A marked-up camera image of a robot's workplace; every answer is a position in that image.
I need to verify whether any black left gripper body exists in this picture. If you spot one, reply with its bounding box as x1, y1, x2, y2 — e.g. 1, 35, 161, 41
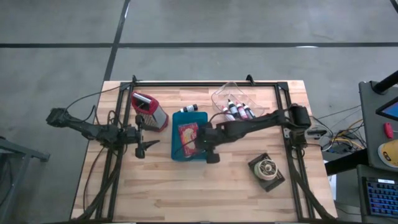
123, 127, 142, 146

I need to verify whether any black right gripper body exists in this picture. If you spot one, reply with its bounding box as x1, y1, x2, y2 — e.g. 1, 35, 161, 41
195, 124, 226, 151

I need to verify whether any red popcorn packet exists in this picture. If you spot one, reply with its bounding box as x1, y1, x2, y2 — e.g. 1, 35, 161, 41
177, 122, 200, 157

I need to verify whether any black food colouring bottle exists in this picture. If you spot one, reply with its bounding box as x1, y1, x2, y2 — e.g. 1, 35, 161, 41
241, 103, 257, 119
179, 104, 199, 114
226, 98, 240, 119

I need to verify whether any blue plastic bin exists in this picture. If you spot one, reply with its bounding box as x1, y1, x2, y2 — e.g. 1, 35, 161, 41
170, 111, 208, 162

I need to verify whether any pink food colouring bottle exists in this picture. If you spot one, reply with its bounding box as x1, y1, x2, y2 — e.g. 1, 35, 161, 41
235, 101, 249, 121

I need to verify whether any chocolate frosted donut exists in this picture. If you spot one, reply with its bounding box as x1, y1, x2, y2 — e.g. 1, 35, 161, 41
254, 158, 279, 181

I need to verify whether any clear plastic tray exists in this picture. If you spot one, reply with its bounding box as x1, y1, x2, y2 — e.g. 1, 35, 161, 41
210, 81, 266, 125

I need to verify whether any black mesh basket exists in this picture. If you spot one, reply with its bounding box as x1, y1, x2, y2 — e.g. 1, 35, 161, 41
248, 152, 286, 193

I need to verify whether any grey metal cart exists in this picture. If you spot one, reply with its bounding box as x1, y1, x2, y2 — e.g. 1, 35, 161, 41
0, 135, 51, 224

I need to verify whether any grey side desk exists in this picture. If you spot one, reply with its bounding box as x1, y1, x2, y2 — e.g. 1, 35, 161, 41
324, 80, 398, 224

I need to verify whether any black backlit keyboard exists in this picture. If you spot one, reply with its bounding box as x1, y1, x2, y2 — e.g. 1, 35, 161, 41
365, 177, 398, 218

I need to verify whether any red computer mouse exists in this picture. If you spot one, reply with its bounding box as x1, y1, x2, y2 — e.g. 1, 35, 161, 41
383, 122, 394, 139

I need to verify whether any monitor with blue screen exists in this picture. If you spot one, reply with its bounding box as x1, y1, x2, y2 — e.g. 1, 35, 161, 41
375, 96, 398, 122

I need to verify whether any black monitor pole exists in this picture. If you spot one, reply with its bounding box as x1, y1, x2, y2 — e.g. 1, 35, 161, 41
372, 70, 398, 95

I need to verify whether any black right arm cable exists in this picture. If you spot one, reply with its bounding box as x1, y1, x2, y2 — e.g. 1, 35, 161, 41
208, 111, 231, 124

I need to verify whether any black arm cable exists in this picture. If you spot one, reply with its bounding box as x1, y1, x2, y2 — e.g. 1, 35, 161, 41
63, 85, 122, 110
208, 111, 231, 124

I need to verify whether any box grater with red handle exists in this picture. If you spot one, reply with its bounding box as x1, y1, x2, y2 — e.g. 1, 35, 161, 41
130, 90, 170, 133

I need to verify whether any black aluminium frame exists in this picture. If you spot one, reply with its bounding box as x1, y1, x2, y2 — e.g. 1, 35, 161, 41
74, 74, 335, 223

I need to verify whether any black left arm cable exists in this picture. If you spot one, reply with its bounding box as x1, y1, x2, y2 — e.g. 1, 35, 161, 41
63, 85, 122, 110

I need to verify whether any floor cable bundle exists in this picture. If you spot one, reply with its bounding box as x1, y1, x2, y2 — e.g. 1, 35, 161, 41
307, 105, 371, 156

